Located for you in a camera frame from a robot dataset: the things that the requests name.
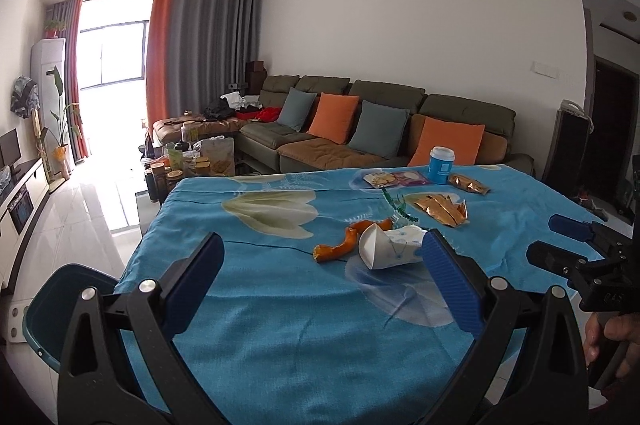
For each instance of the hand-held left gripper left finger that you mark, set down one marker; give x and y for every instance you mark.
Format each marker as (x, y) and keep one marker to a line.
(195, 290)

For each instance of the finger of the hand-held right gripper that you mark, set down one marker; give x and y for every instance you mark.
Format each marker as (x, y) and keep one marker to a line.
(550, 255)
(570, 229)

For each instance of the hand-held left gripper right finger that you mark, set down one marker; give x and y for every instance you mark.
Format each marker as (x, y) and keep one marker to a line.
(450, 285)

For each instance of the dotted paper cup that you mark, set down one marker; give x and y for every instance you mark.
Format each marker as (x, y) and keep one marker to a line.
(390, 250)

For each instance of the gold foil wrapper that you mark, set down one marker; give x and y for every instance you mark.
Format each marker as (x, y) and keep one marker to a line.
(437, 210)

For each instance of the teal trash bin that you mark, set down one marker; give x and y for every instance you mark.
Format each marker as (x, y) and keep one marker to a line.
(65, 295)

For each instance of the person's right hand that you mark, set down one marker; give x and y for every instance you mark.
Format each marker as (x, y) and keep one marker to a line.
(620, 335)

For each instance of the blue floral tablecloth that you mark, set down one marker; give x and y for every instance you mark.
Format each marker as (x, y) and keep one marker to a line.
(280, 305)

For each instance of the small gold snack packet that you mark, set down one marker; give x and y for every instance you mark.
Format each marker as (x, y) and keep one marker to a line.
(467, 182)

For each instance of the dark wooden door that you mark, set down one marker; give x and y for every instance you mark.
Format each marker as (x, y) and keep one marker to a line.
(615, 130)

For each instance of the purple snack packet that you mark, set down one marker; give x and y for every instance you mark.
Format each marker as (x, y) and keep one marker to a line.
(412, 177)

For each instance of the blue cup with white lid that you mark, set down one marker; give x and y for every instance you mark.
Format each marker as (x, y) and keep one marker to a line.
(440, 170)

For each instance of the clear cracker packet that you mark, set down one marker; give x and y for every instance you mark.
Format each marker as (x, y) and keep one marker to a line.
(380, 180)

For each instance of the coffee table with jars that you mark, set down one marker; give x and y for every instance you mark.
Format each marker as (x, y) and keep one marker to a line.
(220, 155)

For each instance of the orange cushion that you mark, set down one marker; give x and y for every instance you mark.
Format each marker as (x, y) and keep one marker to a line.
(332, 117)
(450, 135)

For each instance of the green and brown sofa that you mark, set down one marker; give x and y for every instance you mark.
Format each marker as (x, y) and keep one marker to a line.
(465, 110)

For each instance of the teal cushion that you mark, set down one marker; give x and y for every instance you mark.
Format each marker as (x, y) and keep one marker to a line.
(380, 130)
(296, 110)

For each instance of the pile of clothes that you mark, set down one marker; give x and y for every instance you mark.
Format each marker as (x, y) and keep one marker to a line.
(220, 105)

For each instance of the white TV cabinet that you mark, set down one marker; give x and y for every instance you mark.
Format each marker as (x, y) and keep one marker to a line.
(30, 185)

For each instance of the tall leafy potted plant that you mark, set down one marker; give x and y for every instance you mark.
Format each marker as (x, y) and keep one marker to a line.
(62, 125)

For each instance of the brown cardboard boxes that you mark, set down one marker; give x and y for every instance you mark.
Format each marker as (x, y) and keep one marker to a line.
(255, 75)

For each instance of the black monitor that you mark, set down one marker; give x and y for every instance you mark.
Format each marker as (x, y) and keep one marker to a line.
(10, 147)

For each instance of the orange and grey curtain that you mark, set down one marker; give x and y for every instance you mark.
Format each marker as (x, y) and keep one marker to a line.
(210, 50)

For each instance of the covered standing fan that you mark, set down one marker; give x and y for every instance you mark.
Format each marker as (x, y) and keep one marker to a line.
(24, 95)

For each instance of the striped curtain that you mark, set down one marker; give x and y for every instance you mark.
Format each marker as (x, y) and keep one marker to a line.
(70, 55)

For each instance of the white standing air conditioner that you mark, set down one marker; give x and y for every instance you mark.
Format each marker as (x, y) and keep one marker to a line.
(47, 65)

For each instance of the small green plant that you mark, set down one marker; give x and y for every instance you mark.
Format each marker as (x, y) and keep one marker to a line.
(55, 25)

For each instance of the white wall switch plate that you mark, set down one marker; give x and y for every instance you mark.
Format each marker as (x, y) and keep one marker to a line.
(544, 69)

